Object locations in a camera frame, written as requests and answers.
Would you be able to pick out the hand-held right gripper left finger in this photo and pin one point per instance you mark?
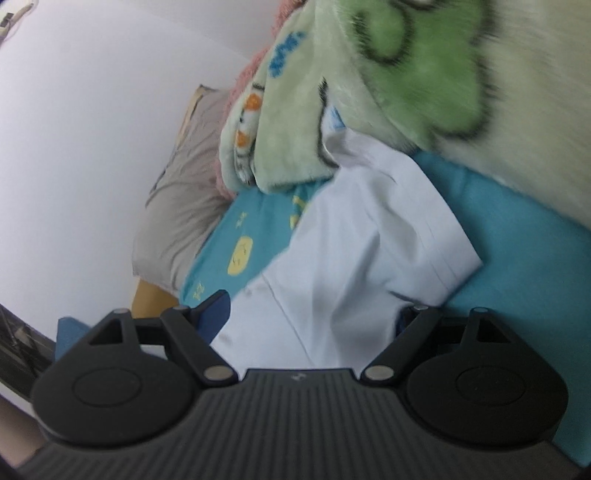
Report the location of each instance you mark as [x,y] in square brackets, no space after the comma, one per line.
[215,311]

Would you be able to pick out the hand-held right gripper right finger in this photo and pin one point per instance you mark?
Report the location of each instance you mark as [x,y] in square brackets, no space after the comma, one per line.
[408,318]

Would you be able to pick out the white shirt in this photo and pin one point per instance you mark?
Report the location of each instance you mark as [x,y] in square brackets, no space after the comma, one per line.
[351,258]

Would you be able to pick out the grey pillow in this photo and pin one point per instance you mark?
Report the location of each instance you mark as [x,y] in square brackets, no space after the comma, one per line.
[184,203]

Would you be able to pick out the teal printed bed sheet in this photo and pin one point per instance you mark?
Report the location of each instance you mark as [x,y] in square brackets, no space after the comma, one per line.
[508,240]

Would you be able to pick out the green cartoon printed blanket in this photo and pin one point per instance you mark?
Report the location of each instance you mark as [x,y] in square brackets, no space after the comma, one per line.
[415,87]

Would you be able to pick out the pink fluffy blanket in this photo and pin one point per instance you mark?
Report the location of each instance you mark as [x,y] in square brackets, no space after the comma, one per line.
[258,55]

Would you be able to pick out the wooden bed frame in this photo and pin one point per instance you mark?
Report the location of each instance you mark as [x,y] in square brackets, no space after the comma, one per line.
[150,300]

